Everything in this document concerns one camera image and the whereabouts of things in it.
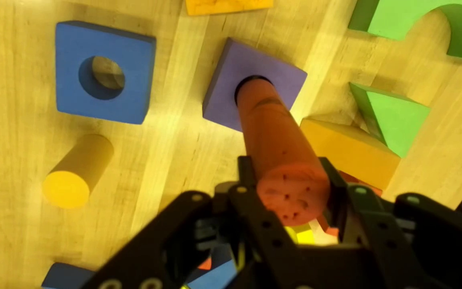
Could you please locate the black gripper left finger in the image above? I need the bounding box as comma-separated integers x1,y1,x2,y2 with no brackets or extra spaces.
84,155,297,289

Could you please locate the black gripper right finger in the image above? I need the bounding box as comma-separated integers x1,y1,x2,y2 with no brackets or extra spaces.
315,157,462,289

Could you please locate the tall red cylinder block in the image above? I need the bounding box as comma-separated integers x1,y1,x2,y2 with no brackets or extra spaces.
234,75,332,226

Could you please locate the orange rectangular foam block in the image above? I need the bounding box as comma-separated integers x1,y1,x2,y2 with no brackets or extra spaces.
298,115,404,192

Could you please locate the green triangle foam block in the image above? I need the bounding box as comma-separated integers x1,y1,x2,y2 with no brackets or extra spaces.
348,80,432,158

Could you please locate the purple square block with hole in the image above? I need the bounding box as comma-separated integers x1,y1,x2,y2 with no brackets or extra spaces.
202,36,308,133

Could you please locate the short tan cylinder block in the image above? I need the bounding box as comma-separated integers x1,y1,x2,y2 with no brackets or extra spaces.
42,133,116,211

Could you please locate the blue square block with hole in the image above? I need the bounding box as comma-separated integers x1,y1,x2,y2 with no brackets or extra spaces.
53,19,157,125

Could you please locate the green arch foam block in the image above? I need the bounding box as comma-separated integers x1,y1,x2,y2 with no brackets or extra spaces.
347,0,462,67

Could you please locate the orange-yellow square block with hole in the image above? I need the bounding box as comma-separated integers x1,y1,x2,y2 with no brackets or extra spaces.
183,0,276,16

